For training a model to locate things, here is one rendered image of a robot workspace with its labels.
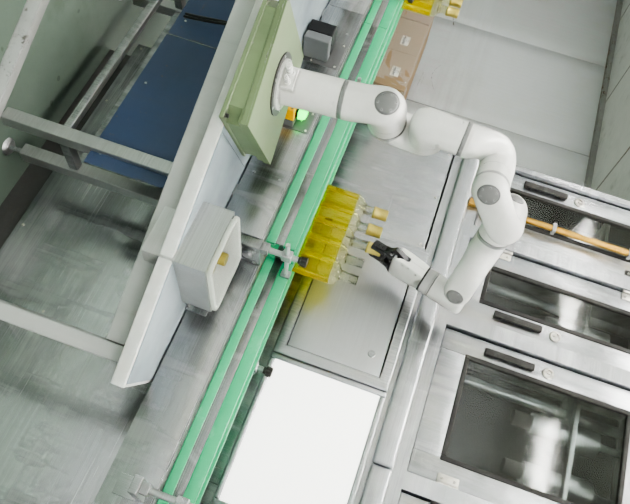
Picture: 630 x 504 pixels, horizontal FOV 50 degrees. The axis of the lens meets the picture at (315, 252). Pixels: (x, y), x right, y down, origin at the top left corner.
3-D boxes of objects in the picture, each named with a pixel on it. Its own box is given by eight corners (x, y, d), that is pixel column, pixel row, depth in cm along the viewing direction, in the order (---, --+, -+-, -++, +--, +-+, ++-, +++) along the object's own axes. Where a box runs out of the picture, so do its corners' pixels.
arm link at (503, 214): (453, 206, 174) (441, 239, 164) (489, 141, 160) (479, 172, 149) (511, 233, 173) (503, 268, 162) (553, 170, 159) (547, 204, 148)
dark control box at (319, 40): (300, 54, 206) (326, 63, 205) (302, 35, 199) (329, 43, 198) (309, 37, 210) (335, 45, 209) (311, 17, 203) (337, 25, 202)
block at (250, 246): (235, 259, 181) (259, 268, 180) (234, 242, 173) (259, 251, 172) (240, 249, 183) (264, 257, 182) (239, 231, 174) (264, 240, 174)
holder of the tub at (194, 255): (184, 310, 173) (212, 320, 172) (172, 260, 149) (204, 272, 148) (211, 256, 181) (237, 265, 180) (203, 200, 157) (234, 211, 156)
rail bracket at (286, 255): (259, 271, 182) (302, 286, 181) (259, 240, 167) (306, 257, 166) (263, 262, 183) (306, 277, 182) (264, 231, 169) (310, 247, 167)
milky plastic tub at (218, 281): (183, 303, 168) (215, 314, 167) (173, 261, 148) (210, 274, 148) (211, 246, 176) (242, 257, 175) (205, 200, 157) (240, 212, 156)
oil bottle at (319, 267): (266, 263, 191) (336, 287, 189) (266, 253, 186) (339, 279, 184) (273, 246, 194) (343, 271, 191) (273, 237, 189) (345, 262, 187)
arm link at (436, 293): (478, 285, 176) (490, 267, 183) (443, 264, 178) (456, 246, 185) (455, 321, 186) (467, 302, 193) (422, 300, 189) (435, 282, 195)
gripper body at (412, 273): (429, 279, 195) (396, 258, 198) (437, 263, 186) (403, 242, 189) (416, 298, 192) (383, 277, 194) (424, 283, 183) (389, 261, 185)
